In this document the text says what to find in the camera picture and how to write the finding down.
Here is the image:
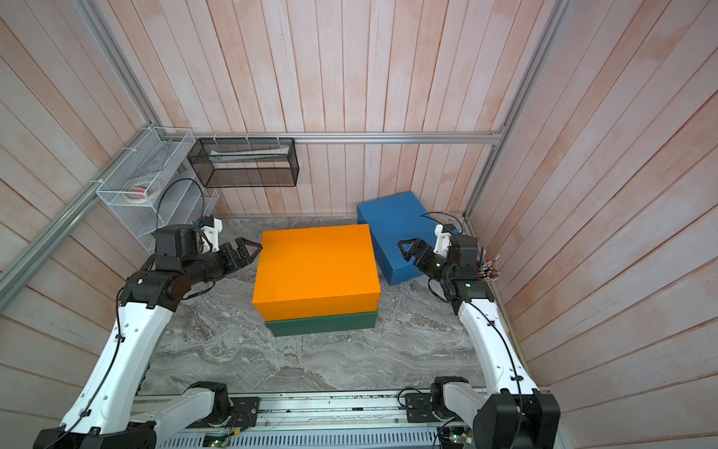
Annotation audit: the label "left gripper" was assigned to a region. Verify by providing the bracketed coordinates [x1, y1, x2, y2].
[183, 236, 264, 284]

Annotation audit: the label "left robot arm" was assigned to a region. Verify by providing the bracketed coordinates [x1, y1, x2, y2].
[34, 216, 262, 448]

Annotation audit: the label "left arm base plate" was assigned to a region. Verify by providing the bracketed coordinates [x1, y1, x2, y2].
[188, 397, 260, 430]

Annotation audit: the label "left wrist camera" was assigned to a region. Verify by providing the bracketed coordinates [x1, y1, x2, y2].
[194, 216, 224, 254]

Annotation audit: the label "black mesh wall basket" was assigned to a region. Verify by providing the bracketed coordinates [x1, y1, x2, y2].
[188, 137, 300, 188]

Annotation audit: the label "white wire shelf rack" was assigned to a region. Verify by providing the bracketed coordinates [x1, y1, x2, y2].
[97, 127, 219, 254]

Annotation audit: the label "green shoebox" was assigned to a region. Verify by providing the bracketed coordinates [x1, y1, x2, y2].
[265, 312, 378, 337]

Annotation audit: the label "pencils bundle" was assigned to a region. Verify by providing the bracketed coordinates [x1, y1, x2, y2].
[477, 248, 500, 282]

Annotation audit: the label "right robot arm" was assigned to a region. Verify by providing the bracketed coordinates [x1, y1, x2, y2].
[398, 226, 561, 448]

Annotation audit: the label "blue shoebox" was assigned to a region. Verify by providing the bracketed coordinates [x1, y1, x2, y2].
[356, 192, 438, 285]

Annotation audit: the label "tape roll in rack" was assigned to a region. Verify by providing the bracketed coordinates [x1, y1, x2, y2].
[122, 179, 162, 204]

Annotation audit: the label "papers in black basket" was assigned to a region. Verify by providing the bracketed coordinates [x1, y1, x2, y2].
[209, 146, 290, 164]

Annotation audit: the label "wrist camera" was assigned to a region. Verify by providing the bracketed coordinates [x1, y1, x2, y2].
[434, 224, 456, 257]
[194, 216, 224, 254]

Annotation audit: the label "orange shoebox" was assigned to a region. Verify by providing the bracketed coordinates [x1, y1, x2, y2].
[252, 224, 381, 322]

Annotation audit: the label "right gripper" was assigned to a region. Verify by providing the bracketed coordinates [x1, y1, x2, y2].
[400, 240, 456, 286]

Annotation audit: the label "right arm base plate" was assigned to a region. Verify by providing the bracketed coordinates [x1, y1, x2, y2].
[400, 391, 445, 424]

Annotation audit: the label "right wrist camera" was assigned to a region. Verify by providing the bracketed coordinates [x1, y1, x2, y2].
[434, 224, 456, 257]

